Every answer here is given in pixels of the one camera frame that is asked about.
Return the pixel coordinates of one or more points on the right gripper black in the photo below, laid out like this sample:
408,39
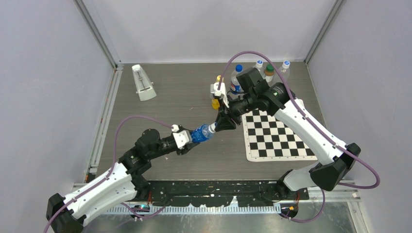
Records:
225,122

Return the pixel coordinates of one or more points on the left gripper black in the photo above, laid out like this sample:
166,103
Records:
185,148

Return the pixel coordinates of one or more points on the white bottle cap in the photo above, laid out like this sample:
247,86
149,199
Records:
212,127

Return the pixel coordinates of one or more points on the yellow juice bottle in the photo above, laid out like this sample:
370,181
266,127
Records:
215,103

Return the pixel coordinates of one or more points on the clear bottle blue label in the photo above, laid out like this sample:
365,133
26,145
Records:
201,134

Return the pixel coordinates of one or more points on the clear bottle pepsi label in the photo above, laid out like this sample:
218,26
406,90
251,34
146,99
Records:
235,88

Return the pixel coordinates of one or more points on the blue bottle cap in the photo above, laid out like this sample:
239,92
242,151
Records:
238,68

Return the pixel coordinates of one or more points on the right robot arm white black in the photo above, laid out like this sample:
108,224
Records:
332,154

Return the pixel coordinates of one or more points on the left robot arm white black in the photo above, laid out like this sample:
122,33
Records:
124,181

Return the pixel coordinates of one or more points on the left standing clear bottle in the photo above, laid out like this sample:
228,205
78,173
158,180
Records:
259,65

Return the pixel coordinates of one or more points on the standing clear bottle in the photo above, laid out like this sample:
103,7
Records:
259,65
285,69

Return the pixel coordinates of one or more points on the green cap brown bottle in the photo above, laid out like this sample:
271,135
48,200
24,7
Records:
269,73

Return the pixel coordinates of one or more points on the right standing clear bottle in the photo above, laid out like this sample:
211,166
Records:
285,69

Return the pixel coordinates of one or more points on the checkerboard calibration mat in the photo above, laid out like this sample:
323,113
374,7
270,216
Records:
268,139

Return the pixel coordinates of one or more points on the white metronome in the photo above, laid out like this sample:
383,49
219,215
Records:
144,86

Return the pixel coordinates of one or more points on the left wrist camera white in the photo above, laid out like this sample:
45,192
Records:
181,136

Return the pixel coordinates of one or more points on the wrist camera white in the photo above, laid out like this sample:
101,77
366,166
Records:
219,92
181,136

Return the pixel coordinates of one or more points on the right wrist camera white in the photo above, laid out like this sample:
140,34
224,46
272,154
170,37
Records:
219,92

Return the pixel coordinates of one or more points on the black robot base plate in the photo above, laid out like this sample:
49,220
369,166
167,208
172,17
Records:
216,197

